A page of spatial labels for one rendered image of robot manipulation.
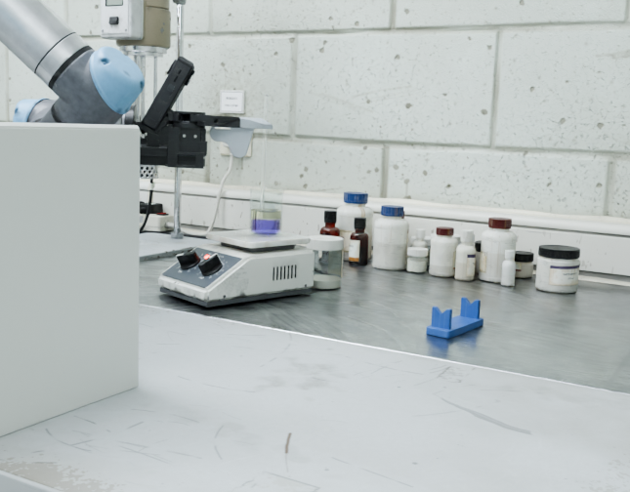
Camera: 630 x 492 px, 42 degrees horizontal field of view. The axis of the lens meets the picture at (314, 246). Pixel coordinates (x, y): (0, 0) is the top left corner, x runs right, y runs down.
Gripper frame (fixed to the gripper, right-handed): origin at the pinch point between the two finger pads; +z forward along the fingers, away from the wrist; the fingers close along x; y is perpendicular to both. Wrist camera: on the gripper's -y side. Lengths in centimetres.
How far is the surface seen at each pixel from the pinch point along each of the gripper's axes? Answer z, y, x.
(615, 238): 63, 17, -12
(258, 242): -0.4, 17.2, 6.6
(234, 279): -3.7, 22.2, 9.6
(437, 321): 21.7, 24.0, 24.6
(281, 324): 2.4, 25.9, 19.9
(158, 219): -20, 23, -65
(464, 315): 27.0, 24.5, 18.6
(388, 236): 24.3, 19.4, -21.4
